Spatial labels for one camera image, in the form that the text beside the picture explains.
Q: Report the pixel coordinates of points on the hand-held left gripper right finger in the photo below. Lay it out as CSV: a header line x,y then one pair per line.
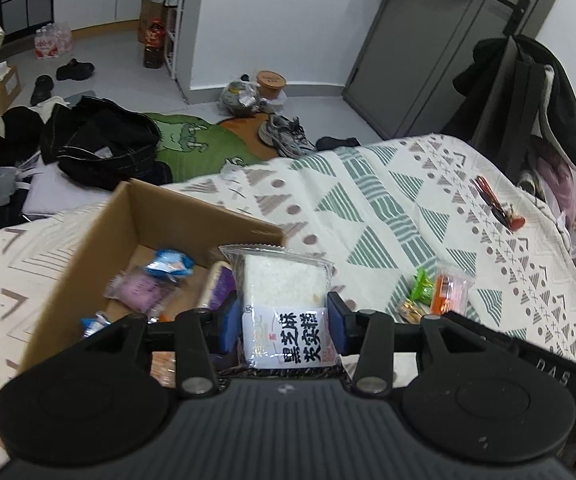
x,y
339,322

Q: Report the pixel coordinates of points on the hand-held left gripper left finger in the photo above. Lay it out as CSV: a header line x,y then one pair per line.
x,y
230,322

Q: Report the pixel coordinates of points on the long purple snack packet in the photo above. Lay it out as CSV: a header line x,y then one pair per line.
x,y
217,285

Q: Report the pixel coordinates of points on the white packet with black label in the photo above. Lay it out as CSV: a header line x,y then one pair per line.
x,y
278,280

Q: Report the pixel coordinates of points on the orange cracker packet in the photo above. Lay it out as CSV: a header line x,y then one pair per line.
x,y
162,367

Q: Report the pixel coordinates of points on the small blue snack packet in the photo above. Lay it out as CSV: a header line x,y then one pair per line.
x,y
170,262

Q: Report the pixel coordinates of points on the clear purple snack packet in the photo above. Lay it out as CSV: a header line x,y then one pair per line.
x,y
140,292

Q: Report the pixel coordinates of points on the blue white snack packet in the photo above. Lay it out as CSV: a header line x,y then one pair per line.
x,y
93,324

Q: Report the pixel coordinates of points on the clear peanut snack packet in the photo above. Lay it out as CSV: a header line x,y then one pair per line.
x,y
412,311

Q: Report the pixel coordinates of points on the bright green snack packet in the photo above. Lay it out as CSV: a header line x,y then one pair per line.
x,y
420,286

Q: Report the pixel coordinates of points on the orange sausage packet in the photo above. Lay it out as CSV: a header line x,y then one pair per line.
x,y
449,292

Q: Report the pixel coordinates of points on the pink cloth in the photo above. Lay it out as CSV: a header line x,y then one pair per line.
x,y
560,185

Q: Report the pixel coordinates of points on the green dinosaur rug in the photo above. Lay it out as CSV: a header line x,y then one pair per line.
x,y
202,145

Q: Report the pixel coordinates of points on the black sock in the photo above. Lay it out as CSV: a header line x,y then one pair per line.
x,y
338,142

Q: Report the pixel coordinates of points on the grey sneaker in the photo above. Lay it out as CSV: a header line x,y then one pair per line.
x,y
275,137
302,135

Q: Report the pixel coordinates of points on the black bag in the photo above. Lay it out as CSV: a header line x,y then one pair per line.
x,y
102,145

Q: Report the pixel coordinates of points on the clear plastic rubbish bag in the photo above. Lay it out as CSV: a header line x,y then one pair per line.
x,y
240,99

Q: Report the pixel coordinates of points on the white clothing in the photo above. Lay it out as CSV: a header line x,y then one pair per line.
x,y
37,192

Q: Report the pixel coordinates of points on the brown takeaway food bowl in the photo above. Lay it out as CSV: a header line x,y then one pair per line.
x,y
271,84

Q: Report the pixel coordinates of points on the black coat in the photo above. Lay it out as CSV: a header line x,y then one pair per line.
x,y
565,110

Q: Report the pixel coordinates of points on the grey chair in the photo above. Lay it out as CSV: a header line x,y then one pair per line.
x,y
505,97

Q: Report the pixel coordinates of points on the grey door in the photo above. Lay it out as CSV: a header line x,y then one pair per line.
x,y
418,50

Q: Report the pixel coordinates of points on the dark bottle with red label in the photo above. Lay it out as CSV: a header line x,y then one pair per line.
x,y
153,45

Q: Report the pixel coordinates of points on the black clothing pile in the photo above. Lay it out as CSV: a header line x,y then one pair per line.
x,y
15,130

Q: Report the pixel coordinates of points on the white shelf rack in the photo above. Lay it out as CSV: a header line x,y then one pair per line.
x,y
176,35

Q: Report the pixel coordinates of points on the black shoe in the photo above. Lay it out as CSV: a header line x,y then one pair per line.
x,y
41,90
73,70

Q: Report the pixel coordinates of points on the brown paper bag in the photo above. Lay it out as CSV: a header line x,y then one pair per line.
x,y
148,12

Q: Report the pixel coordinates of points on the small cardboard tissue box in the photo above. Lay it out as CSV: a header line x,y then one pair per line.
x,y
6,87

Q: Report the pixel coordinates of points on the pack of water bottles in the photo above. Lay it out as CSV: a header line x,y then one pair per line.
x,y
52,42

